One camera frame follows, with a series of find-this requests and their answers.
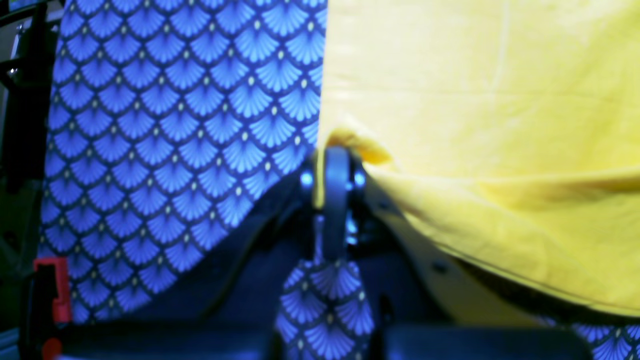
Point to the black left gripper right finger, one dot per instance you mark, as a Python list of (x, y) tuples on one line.
[(411, 321)]

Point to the blue fan-pattern tablecloth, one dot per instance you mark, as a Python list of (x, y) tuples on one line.
[(170, 119)]

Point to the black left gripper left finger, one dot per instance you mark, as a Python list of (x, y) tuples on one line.
[(224, 308)]

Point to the yellow T-shirt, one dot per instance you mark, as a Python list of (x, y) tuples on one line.
[(505, 131)]

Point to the red black table clamp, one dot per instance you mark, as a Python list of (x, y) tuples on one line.
[(46, 304)]

